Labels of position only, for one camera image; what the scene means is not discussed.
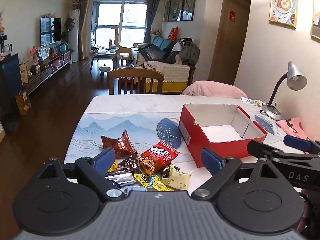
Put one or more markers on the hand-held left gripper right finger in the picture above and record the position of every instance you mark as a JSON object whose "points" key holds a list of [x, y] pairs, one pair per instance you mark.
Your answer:
{"points": [[212, 160]]}

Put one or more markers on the red bag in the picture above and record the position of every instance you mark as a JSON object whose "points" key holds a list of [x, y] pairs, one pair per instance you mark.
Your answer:
{"points": [[173, 33]]}

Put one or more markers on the cream and yellow sofa cover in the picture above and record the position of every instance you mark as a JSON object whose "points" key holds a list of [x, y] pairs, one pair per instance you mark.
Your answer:
{"points": [[172, 75]]}

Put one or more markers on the red cardboard box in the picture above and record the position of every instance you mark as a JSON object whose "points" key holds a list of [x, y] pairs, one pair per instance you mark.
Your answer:
{"points": [[237, 147]]}

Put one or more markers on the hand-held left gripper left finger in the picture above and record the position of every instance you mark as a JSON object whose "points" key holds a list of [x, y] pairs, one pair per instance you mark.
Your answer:
{"points": [[105, 160]]}

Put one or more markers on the flat screen television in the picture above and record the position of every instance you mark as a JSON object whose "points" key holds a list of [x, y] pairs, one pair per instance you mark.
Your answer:
{"points": [[50, 31]]}

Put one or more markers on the silver desk lamp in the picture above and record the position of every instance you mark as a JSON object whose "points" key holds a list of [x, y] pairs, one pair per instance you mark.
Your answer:
{"points": [[296, 78]]}

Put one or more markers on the wooden television cabinet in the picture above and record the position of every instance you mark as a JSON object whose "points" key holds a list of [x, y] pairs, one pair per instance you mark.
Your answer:
{"points": [[45, 75]]}

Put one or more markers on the silver foil snack packet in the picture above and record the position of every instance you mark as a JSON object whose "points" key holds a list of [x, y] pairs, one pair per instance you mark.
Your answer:
{"points": [[120, 178]]}

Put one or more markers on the pink jacket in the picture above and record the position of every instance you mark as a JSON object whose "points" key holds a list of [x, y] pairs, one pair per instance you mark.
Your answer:
{"points": [[212, 88]]}

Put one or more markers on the small yellow candy packet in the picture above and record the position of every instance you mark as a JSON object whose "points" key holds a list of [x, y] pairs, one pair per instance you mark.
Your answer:
{"points": [[113, 166]]}

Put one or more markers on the narrow framed wall picture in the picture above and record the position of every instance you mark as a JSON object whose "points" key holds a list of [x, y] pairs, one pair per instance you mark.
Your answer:
{"points": [[167, 10]]}

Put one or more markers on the red snack packet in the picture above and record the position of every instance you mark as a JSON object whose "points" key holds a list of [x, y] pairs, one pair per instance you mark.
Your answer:
{"points": [[155, 158]]}

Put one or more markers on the coffee table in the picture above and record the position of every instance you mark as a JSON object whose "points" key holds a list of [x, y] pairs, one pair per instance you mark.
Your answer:
{"points": [[103, 53]]}

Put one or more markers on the cream snack packet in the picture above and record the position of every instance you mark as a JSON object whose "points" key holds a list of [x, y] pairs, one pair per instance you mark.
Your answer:
{"points": [[178, 179]]}

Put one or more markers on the green house plant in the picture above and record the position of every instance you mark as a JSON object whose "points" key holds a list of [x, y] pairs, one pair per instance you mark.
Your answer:
{"points": [[68, 27]]}

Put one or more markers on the grey curtain with yellow trim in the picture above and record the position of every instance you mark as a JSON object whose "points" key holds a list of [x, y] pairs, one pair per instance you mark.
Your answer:
{"points": [[83, 25]]}

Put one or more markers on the brown paper bag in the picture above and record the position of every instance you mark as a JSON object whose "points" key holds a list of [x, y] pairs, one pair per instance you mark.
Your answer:
{"points": [[23, 102]]}

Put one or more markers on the dark cabinet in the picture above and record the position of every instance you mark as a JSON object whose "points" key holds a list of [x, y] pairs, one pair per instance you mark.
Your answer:
{"points": [[10, 85]]}

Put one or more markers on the wooden giraffe figure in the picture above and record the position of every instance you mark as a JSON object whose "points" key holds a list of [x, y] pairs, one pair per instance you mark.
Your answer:
{"points": [[118, 40]]}

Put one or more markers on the wooden chair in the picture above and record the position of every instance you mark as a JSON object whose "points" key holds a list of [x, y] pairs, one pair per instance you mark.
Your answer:
{"points": [[136, 73]]}

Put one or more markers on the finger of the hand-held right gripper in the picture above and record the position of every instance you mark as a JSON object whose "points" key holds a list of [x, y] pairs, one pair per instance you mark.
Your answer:
{"points": [[262, 149], [297, 143]]}

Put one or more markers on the dark brown chocolate packet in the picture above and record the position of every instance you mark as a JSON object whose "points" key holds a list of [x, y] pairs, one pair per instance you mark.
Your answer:
{"points": [[130, 164]]}

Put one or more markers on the gold framed food picture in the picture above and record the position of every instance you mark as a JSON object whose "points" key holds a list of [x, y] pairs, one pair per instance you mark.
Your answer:
{"points": [[283, 5]]}

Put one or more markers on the wooden door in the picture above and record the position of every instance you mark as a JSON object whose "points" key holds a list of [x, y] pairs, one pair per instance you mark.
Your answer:
{"points": [[225, 45]]}

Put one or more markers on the red-brown triangular snack packet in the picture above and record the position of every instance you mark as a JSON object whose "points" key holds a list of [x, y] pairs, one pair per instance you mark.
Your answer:
{"points": [[120, 143]]}

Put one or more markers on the yellow snack packet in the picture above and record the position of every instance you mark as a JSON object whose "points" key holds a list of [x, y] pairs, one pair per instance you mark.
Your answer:
{"points": [[152, 184]]}

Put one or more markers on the pink pouch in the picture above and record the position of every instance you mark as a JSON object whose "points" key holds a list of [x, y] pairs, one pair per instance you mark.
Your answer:
{"points": [[292, 127]]}

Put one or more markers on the large window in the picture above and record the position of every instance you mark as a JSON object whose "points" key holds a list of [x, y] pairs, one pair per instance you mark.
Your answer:
{"points": [[117, 22]]}

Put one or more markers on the sofa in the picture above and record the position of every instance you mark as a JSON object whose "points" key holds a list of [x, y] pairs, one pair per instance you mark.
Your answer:
{"points": [[160, 46]]}

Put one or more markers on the white standing air conditioner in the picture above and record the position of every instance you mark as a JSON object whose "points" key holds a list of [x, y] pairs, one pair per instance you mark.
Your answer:
{"points": [[74, 37]]}

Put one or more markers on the small round stool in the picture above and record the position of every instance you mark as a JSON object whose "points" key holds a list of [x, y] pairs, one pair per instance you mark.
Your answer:
{"points": [[105, 69]]}

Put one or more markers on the red door decoration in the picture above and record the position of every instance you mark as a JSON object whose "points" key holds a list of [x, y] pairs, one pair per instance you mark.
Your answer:
{"points": [[232, 15]]}

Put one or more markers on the clear snack packet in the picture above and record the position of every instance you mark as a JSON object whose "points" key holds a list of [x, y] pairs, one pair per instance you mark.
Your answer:
{"points": [[250, 100]]}

